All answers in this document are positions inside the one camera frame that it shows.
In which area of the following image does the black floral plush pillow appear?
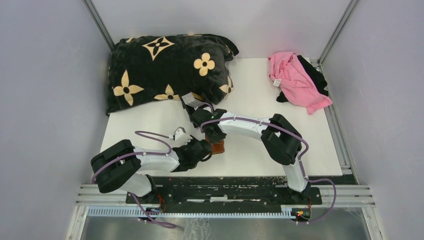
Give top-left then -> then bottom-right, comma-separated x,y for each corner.
105,34 -> 239,114

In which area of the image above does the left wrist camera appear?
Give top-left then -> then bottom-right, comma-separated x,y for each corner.
170,126 -> 193,145

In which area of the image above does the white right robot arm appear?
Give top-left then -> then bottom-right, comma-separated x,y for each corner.
188,107 -> 310,204

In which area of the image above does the white slotted cable duct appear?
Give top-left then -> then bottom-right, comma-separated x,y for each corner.
87,206 -> 295,220

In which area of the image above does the black cloth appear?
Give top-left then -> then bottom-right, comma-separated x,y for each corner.
276,54 -> 332,108

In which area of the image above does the white card stack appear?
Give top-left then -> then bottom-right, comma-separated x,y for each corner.
180,92 -> 203,108

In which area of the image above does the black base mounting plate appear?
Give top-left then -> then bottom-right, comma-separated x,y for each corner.
125,175 -> 357,215

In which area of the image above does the pink cloth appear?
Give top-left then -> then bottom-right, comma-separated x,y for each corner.
268,52 -> 333,115

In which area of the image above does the brown leather card holder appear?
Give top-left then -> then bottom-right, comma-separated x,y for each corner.
206,139 -> 225,155

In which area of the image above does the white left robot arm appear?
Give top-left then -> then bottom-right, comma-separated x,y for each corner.
90,137 -> 213,204

